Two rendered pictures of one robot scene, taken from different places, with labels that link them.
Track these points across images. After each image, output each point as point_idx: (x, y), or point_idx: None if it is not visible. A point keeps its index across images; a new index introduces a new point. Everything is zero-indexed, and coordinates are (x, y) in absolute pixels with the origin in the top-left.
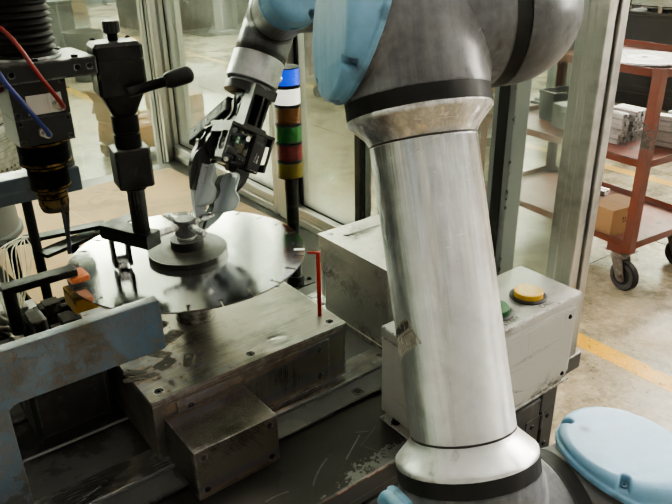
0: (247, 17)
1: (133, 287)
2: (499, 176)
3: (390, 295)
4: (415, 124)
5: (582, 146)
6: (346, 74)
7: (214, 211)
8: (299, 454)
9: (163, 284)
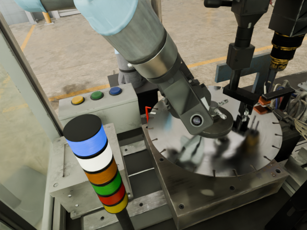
0: (150, 1)
1: (233, 100)
2: (39, 93)
3: (161, 14)
4: None
5: (24, 56)
6: None
7: None
8: None
9: (219, 100)
